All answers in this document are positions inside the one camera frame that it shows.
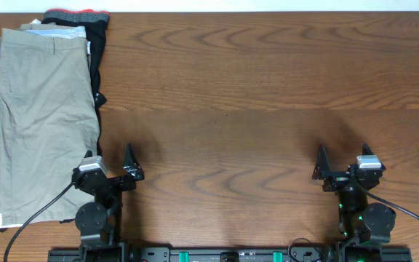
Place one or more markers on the khaki green shorts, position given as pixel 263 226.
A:
pixel 47 124

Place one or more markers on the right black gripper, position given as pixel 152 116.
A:
pixel 323 172

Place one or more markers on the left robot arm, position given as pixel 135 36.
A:
pixel 99 220

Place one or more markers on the black shorts red waistband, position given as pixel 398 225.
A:
pixel 96 24

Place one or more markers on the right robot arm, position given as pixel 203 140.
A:
pixel 365 226

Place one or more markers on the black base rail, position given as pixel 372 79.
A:
pixel 164 254

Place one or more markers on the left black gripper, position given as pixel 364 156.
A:
pixel 132 172

